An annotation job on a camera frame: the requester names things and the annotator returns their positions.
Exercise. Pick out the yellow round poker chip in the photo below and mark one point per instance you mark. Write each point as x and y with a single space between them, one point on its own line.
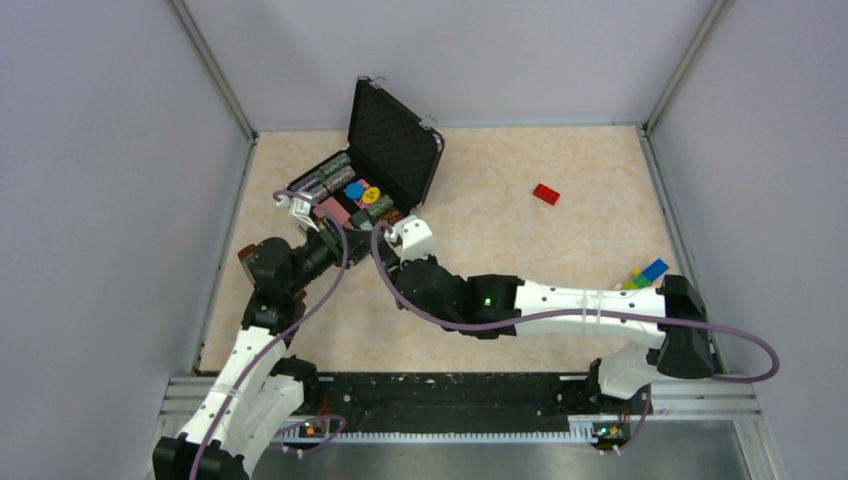
371 195

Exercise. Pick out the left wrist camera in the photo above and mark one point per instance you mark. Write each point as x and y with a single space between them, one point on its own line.
300 212

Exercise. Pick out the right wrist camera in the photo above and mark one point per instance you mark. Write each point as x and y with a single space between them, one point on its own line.
414 238

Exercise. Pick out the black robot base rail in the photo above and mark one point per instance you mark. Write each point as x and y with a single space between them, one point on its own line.
369 407

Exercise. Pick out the blue round poker chip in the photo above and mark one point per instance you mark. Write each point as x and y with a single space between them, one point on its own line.
355 191

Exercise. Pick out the pink playing card deck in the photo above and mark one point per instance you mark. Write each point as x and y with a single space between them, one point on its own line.
336 210

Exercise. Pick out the toy brick train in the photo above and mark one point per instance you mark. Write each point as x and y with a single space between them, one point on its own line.
647 276

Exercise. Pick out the brown leather pouch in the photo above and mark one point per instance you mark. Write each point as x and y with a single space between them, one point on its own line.
244 255

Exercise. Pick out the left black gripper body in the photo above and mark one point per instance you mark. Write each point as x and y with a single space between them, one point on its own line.
333 242

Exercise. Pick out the red toy brick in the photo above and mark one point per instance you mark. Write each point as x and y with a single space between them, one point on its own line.
546 194

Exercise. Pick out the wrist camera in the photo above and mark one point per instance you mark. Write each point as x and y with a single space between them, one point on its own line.
414 238
300 212

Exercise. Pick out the black poker chip case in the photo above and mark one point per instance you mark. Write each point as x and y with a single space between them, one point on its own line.
388 146

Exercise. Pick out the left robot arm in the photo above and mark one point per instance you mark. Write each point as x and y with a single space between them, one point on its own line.
259 387

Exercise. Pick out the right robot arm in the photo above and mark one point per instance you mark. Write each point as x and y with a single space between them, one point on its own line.
656 324

